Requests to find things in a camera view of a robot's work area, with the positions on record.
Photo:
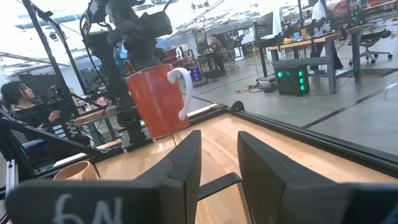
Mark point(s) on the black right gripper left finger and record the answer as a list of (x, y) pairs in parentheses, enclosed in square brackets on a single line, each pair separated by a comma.
[(140, 202)]

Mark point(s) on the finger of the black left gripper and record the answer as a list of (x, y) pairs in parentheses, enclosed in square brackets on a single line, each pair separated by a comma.
[(141, 54)]

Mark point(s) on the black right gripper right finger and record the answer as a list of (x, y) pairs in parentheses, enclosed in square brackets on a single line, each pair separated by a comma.
[(295, 202)]

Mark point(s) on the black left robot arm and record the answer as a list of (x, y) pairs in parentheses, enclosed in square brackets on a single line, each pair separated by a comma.
[(109, 71)]

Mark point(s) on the person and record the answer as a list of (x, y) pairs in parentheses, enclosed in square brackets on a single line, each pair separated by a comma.
[(217, 49), (21, 96), (318, 12)]

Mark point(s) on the black computer tower green lights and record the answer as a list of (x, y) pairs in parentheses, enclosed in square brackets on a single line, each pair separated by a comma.
[(290, 84)]

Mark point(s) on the black monitor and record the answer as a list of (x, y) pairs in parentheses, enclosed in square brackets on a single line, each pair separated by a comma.
[(265, 25)]

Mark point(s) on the wooden-top desk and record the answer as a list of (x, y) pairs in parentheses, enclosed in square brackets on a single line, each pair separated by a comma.
[(311, 42)]

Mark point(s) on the black office chair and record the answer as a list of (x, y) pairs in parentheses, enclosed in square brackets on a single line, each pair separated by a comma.
[(371, 39)]

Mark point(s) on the black table frame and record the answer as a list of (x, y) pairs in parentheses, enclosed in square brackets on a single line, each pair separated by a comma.
[(311, 138)]

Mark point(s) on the black camera stand pole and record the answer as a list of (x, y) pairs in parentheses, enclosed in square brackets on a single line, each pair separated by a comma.
[(43, 40)]

